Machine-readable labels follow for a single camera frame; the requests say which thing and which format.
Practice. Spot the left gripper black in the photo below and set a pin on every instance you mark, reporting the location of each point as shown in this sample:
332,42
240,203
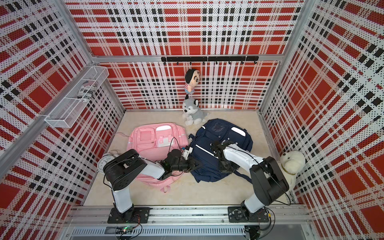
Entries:
191,165

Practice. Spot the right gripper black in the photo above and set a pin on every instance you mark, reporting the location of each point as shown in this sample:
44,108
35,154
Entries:
222,169

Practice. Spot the navy blue backpack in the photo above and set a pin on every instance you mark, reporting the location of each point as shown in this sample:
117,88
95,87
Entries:
215,131

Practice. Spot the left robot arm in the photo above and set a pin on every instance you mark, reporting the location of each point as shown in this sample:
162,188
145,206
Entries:
123,170

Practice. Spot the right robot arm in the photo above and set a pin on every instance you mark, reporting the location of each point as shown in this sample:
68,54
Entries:
269,183

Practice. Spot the pink backpack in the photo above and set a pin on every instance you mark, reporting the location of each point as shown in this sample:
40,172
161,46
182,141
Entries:
154,141

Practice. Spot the grey husky plush toy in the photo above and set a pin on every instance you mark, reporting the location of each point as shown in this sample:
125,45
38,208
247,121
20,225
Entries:
192,113

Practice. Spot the white fluffy plush dog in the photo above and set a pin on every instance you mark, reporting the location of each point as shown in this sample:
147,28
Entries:
291,163

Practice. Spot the white alarm clock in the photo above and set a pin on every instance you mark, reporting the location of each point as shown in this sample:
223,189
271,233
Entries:
106,158

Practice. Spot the black-haired hanging doll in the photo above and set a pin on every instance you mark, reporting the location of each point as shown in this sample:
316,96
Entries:
192,79

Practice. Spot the green circuit board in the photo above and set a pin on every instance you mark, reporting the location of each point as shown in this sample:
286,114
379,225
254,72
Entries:
124,230

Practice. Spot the striped can in basket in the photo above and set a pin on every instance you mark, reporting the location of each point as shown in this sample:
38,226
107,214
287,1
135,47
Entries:
87,91

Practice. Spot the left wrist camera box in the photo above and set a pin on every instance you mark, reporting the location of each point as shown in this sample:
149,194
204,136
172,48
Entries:
186,152

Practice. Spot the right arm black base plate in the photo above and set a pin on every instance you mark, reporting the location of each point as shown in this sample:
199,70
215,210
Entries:
240,214

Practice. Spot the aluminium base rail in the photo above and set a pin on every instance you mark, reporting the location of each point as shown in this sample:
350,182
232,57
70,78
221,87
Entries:
90,216

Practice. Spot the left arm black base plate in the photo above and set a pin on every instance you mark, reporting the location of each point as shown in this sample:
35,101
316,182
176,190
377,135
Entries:
132,215

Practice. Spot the black wall hook rail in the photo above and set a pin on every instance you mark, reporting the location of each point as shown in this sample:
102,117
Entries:
210,59

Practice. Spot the white wire mesh basket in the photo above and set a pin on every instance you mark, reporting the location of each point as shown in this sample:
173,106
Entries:
68,110

